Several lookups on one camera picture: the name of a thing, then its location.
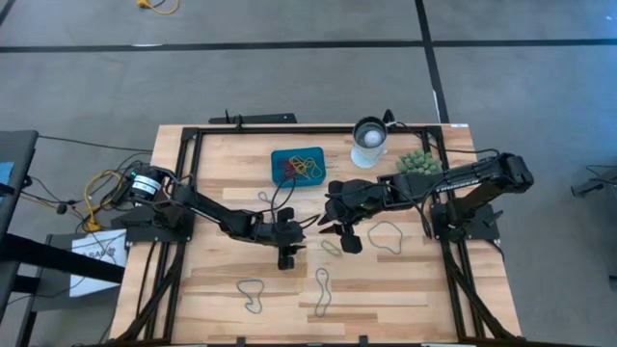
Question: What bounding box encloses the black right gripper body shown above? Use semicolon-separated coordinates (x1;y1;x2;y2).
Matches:
326;178;389;255

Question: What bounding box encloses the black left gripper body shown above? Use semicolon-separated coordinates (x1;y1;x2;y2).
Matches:
259;206;297;272

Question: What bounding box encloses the small green rubber band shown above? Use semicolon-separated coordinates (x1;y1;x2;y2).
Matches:
320;238;344;258

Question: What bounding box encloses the dark green rubber band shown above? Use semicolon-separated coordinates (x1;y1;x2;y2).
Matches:
313;266;334;319

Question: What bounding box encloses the olive rubber band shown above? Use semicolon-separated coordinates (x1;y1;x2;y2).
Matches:
366;220;405;256

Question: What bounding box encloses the teal plastic bin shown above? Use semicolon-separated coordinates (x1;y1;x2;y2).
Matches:
270;146;328;190

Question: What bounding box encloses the white cylindrical cup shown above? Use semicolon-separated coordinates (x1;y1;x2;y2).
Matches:
350;115;389;170

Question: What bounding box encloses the white ball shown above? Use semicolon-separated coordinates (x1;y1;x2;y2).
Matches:
362;129;385;148

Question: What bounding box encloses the green spiky plant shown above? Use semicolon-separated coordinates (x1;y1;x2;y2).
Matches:
394;148;443;176

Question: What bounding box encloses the black flat device box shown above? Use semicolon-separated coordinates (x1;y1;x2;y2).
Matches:
208;110;299;125

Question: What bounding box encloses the white paper sign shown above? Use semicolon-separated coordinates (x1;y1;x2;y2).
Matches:
68;227;129;299

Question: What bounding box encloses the black support beam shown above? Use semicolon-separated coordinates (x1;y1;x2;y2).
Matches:
0;232;127;286

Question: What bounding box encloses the dark grey desk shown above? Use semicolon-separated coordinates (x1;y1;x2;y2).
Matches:
0;128;40;242

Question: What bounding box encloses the blue paper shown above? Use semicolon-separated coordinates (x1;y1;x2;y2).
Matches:
0;161;16;197

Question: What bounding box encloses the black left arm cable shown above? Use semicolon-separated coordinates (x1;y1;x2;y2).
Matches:
268;175;321;228

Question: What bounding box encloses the dark right arm cable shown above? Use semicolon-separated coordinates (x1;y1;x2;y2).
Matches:
398;184;434;239

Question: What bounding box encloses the black aluminium table frame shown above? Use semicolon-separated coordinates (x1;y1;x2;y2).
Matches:
109;123;524;347

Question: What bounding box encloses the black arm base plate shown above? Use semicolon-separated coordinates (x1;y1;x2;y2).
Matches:
430;201;502;242
123;211;197;244

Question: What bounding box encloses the yellow cable with plug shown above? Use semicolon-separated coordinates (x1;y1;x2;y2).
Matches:
82;169;128;233

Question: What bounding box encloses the black floor cable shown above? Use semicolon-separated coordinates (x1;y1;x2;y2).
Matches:
38;134;154;154

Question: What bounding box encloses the yellow floor cable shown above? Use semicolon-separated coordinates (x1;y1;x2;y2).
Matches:
136;0;181;15

